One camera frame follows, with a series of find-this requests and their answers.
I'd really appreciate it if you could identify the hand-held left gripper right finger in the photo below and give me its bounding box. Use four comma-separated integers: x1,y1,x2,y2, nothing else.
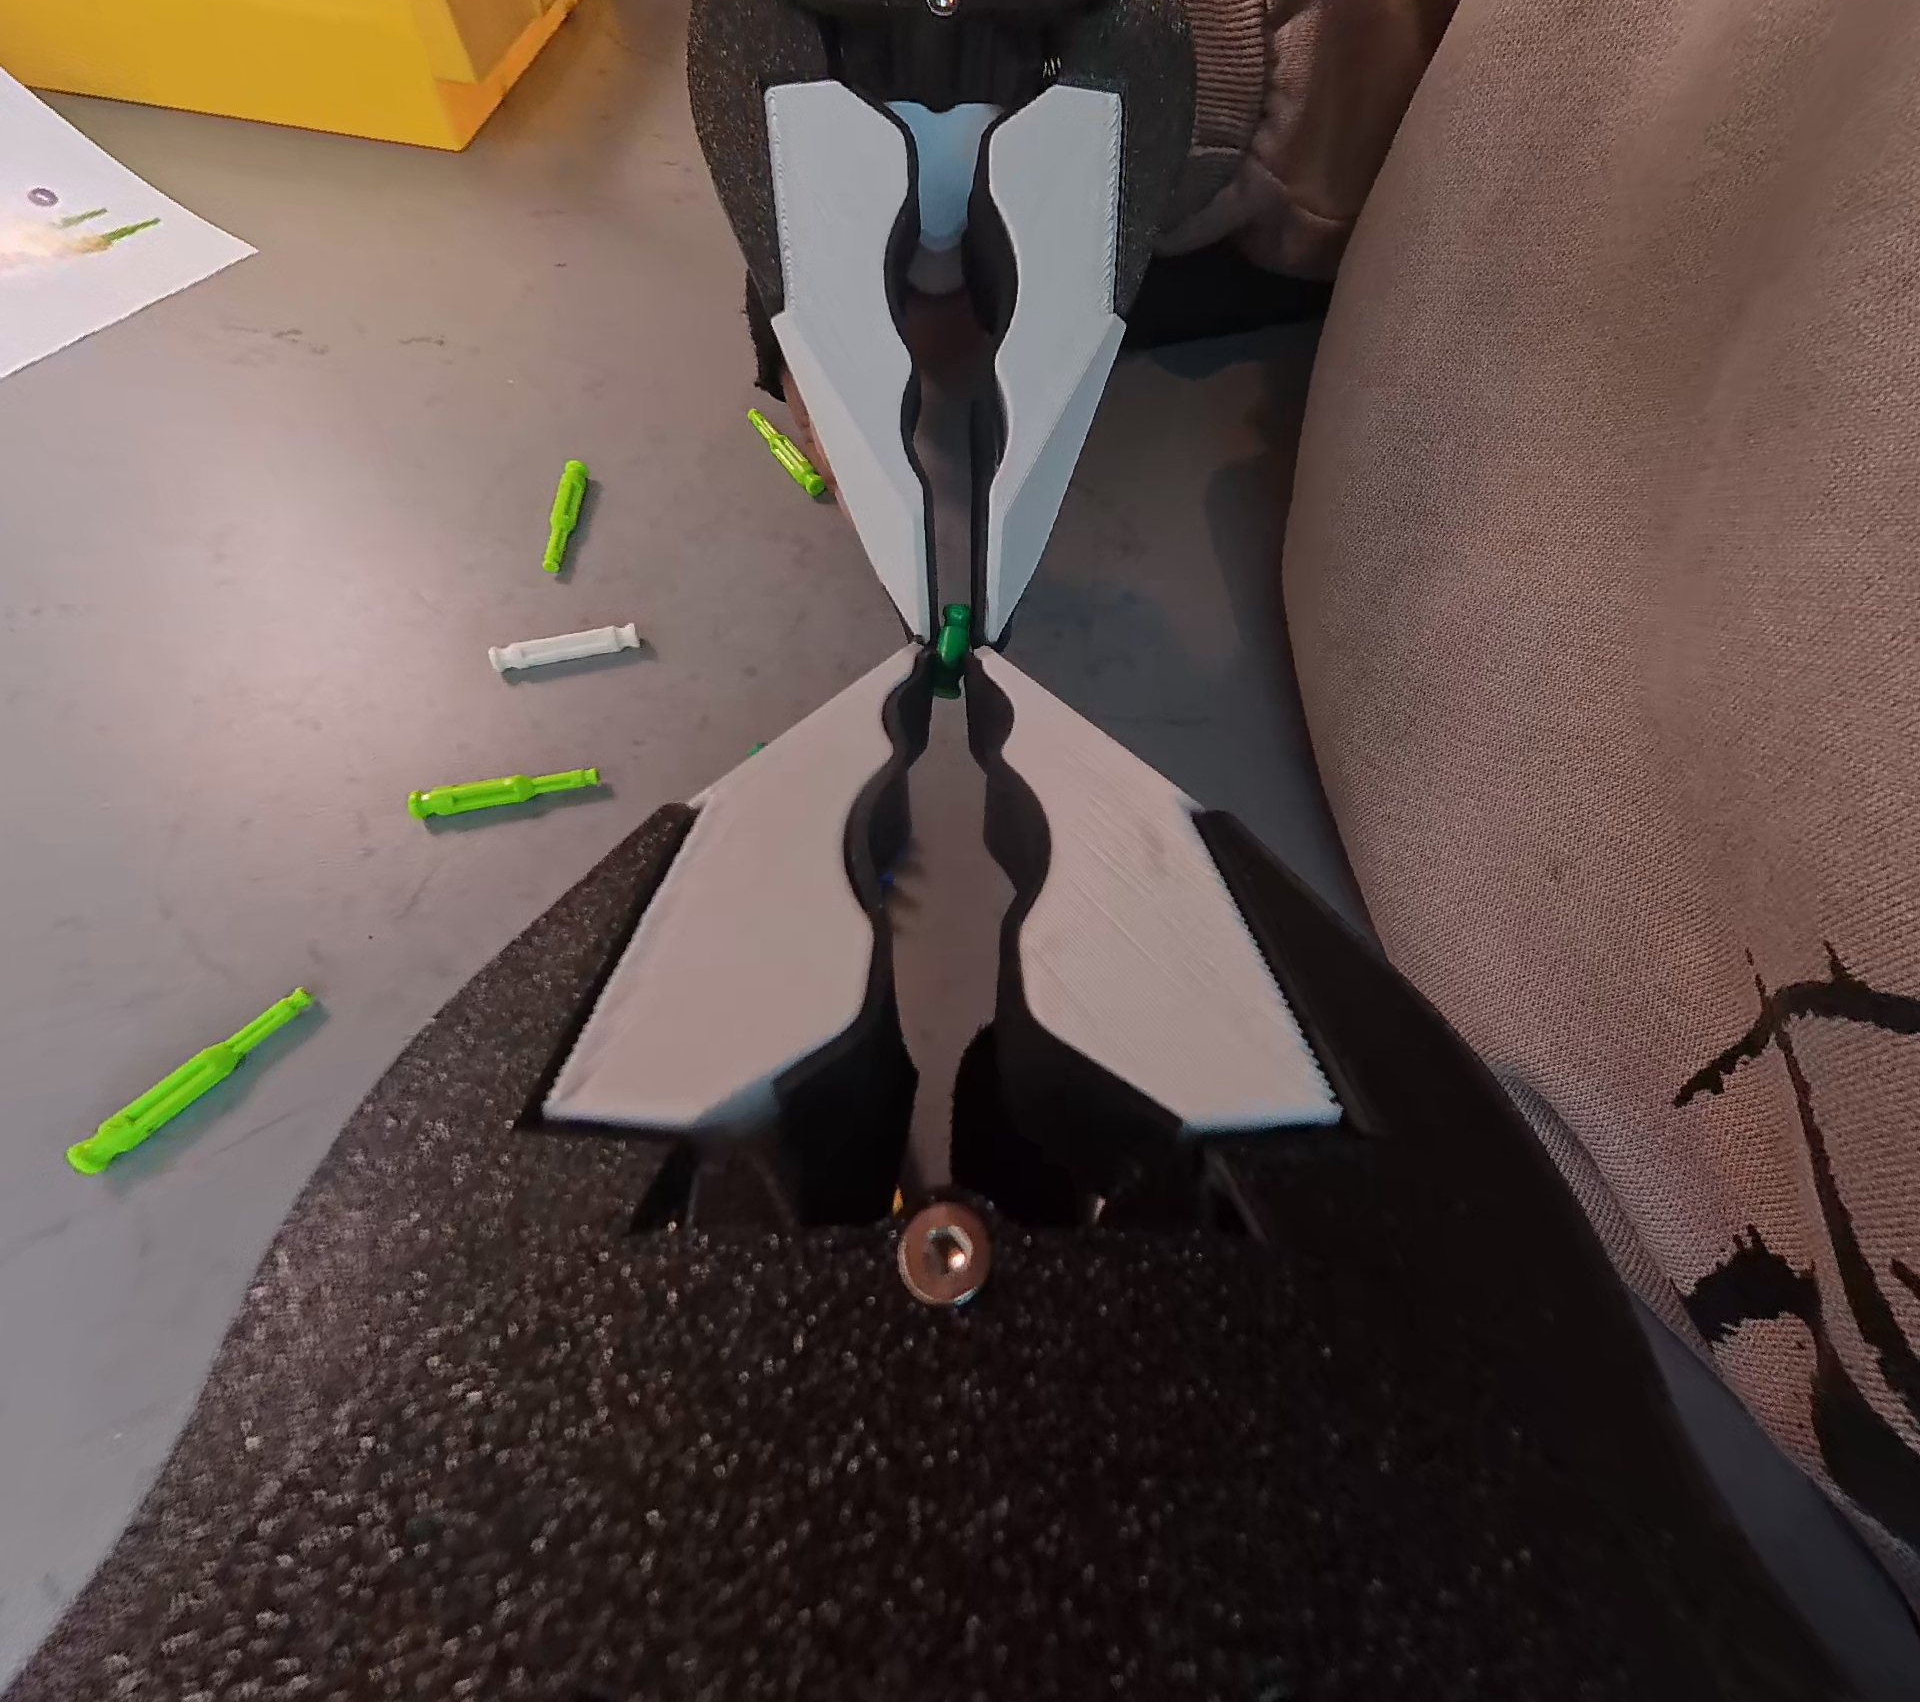
966,649,1345,1142

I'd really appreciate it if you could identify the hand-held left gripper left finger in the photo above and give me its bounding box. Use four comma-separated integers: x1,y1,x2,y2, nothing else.
541,647,939,1139

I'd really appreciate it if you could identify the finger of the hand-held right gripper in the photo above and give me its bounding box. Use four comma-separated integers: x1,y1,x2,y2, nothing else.
765,79,940,645
969,87,1131,652

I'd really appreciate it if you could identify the person's right forearm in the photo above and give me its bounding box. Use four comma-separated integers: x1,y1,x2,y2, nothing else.
1147,0,1488,283

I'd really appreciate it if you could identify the white plastic rod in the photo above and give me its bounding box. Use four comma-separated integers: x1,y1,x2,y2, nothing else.
486,623,644,683

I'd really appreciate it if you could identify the person's beige hoodie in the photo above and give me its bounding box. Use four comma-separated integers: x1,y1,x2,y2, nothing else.
1282,0,1920,1511

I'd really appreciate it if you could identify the printed instruction sheet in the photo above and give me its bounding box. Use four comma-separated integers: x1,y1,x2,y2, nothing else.
0,66,261,385

